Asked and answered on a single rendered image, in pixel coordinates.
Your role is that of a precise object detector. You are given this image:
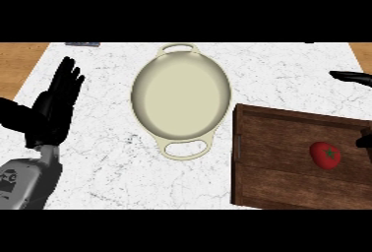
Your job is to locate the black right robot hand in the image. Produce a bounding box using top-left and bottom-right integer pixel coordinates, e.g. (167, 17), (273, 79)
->
(328, 70), (372, 149)

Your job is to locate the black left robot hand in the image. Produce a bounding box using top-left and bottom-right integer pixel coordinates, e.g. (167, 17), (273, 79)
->
(0, 56), (87, 150)

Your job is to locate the red tomato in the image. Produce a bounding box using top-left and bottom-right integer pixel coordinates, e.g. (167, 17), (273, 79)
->
(309, 141), (342, 170)

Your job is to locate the cream oval pot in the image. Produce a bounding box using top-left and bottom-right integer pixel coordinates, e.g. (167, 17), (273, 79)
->
(130, 42), (233, 161)

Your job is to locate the dark wooden tray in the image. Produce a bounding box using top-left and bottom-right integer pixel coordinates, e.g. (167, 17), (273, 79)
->
(230, 103), (372, 211)

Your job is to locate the dark blue flat object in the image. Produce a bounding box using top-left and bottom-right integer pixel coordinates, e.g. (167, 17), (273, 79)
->
(63, 41), (102, 47)

